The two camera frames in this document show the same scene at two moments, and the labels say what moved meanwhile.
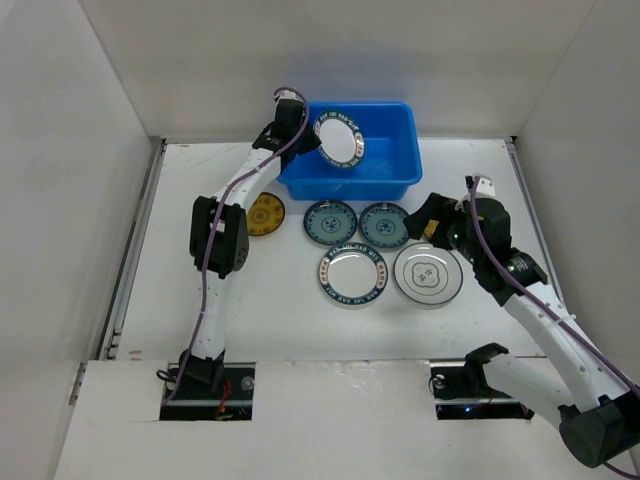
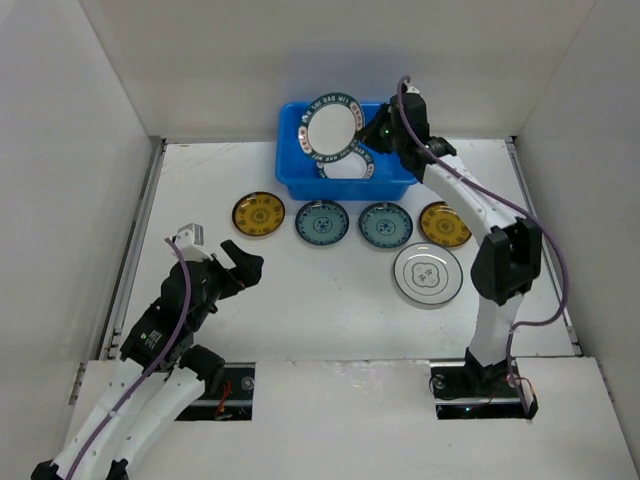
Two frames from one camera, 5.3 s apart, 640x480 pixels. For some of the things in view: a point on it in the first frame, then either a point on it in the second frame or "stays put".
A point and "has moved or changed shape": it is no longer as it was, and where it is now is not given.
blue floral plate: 383,224 stays put
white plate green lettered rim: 343,139 → 357,165
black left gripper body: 306,139 → 222,284
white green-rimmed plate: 353,274 → 331,127
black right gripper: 438,220 → 378,133
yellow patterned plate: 265,214 stays put
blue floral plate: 330,222 has moved or changed shape
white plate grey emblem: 427,273 stays put
